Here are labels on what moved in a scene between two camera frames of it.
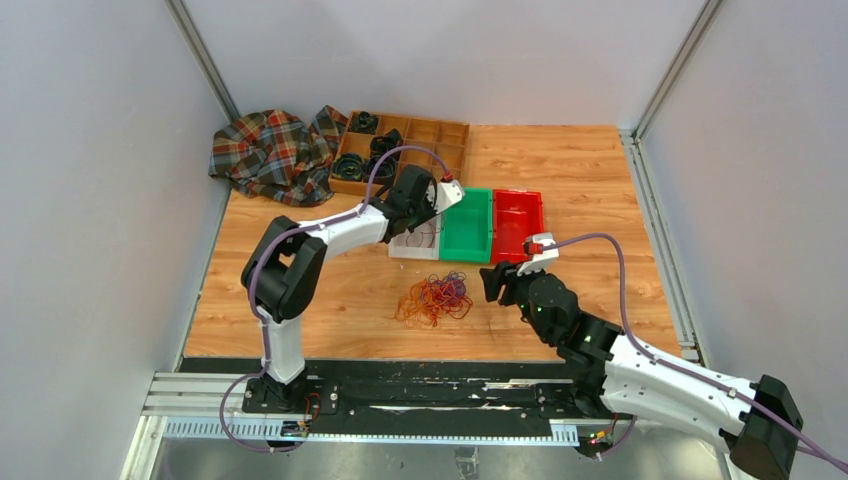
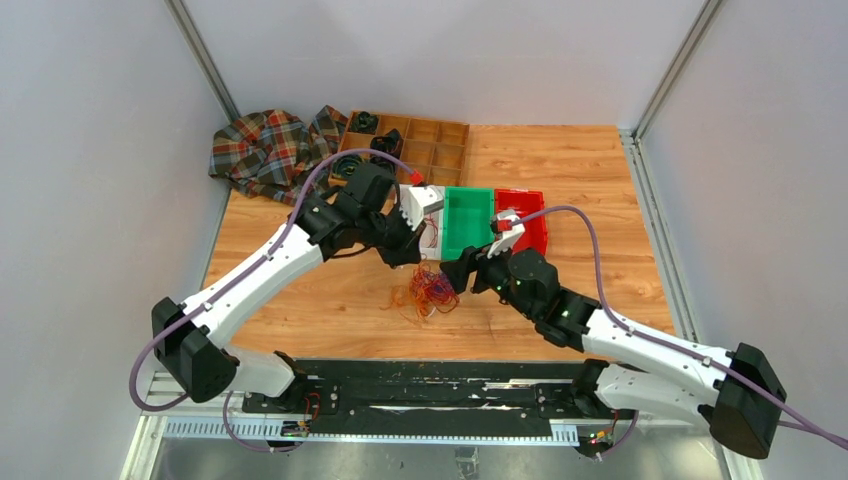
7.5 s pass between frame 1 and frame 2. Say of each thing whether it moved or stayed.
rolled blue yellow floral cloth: stayed
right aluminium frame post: stayed
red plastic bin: stayed
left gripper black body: moved
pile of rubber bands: stayed
